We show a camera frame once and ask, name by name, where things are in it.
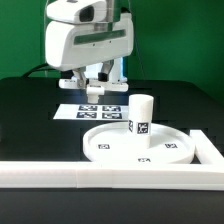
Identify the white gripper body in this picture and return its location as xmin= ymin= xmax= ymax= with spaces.
xmin=45 ymin=13 xmax=134 ymax=71

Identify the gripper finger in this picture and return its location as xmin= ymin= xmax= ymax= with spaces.
xmin=98 ymin=60 xmax=114 ymax=82
xmin=73 ymin=68 xmax=87 ymax=89

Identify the white cross-shaped table base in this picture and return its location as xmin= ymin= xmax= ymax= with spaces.
xmin=59 ymin=79 xmax=128 ymax=104

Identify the white round table top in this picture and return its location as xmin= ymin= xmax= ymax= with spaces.
xmin=83 ymin=122 xmax=195 ymax=164

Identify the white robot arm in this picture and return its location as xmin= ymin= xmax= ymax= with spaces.
xmin=45 ymin=0 xmax=134 ymax=91

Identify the white sheet with markers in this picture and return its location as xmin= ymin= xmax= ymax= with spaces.
xmin=54 ymin=104 xmax=128 ymax=121

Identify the white L-shaped fence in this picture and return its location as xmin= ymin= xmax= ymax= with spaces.
xmin=0 ymin=130 xmax=224 ymax=191

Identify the black cable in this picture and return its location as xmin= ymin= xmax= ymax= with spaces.
xmin=21 ymin=63 xmax=54 ymax=79

